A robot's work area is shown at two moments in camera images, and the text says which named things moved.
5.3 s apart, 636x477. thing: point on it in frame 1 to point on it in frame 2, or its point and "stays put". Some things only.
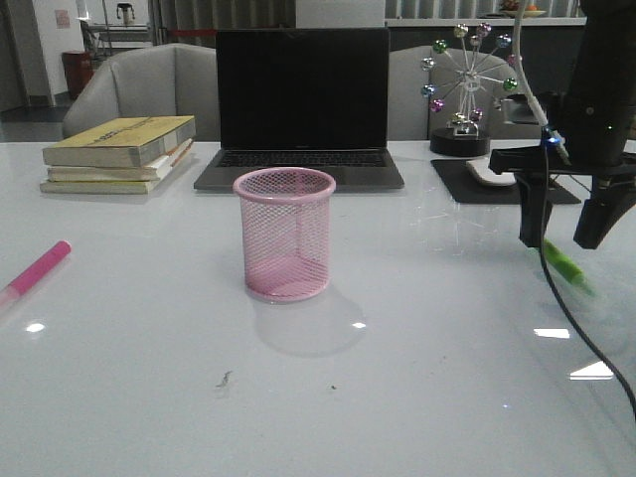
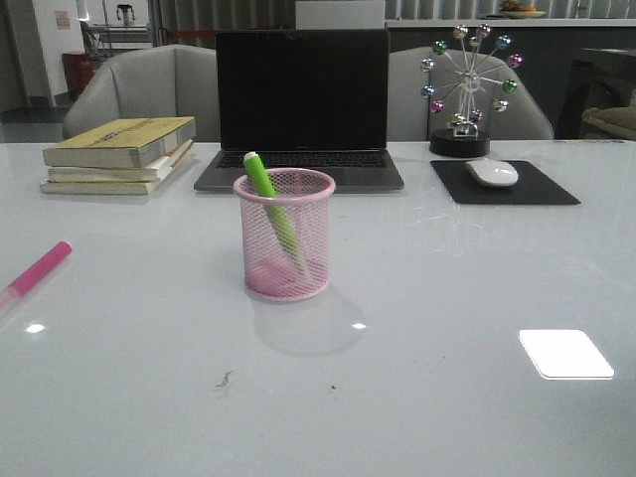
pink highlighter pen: (31, 275) stays put
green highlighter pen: (556, 258) to (274, 205)
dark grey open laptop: (315, 98) stays put
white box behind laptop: (321, 14) stays put
